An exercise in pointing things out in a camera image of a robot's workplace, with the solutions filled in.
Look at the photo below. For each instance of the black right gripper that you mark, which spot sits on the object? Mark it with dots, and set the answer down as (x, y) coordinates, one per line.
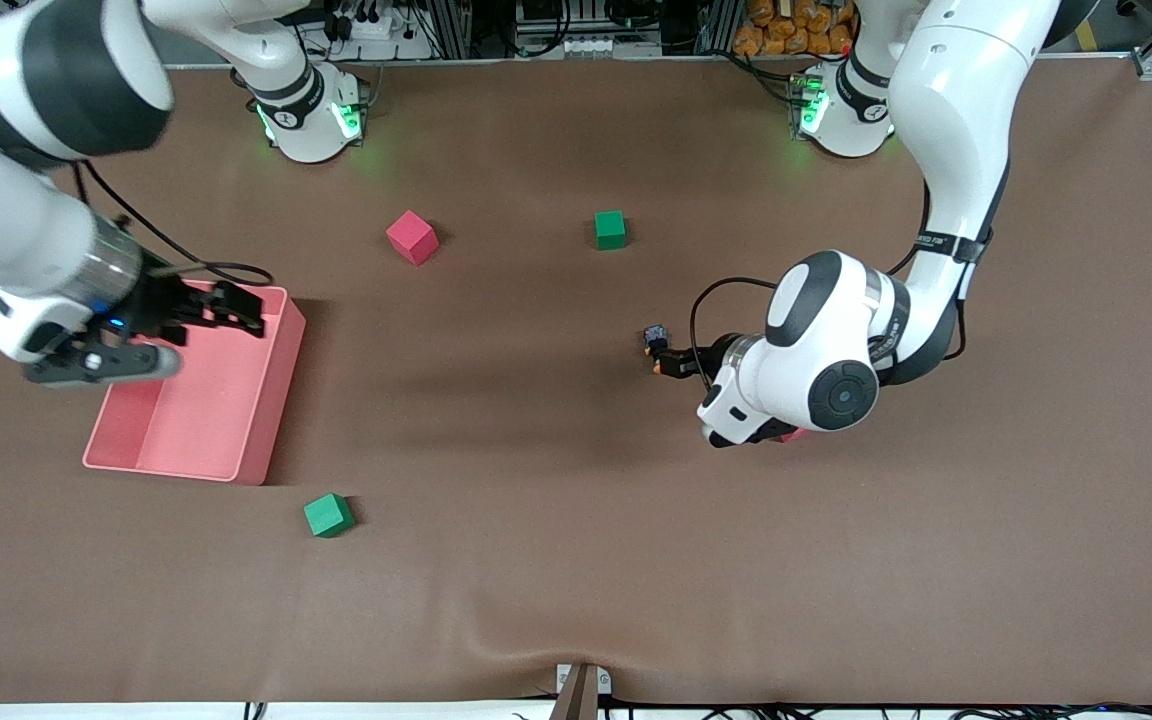
(162, 303)

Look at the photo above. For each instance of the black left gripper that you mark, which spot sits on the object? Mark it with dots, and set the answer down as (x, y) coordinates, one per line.
(688, 363)

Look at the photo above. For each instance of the orange push button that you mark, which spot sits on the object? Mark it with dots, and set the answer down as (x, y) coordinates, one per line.
(655, 334)

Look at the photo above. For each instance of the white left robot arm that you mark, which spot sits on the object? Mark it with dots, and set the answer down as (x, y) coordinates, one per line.
(956, 100)

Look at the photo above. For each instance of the pink plastic bin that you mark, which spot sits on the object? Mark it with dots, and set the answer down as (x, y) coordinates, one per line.
(206, 420)

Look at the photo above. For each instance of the pink foam cube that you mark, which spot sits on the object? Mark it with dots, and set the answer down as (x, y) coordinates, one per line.
(411, 238)
(793, 436)

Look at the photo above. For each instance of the green foam cube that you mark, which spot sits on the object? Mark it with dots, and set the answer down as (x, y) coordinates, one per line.
(610, 230)
(328, 516)

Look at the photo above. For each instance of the brown table mat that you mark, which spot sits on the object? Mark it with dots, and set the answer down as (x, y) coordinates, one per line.
(576, 560)

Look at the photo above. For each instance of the white power strip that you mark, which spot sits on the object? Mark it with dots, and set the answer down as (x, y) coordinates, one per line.
(376, 28)

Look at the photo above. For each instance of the white terminal block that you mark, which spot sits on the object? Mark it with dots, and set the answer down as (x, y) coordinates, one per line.
(586, 47)

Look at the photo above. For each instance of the grey table clamp bracket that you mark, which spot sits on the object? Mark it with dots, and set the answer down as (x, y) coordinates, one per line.
(581, 690)

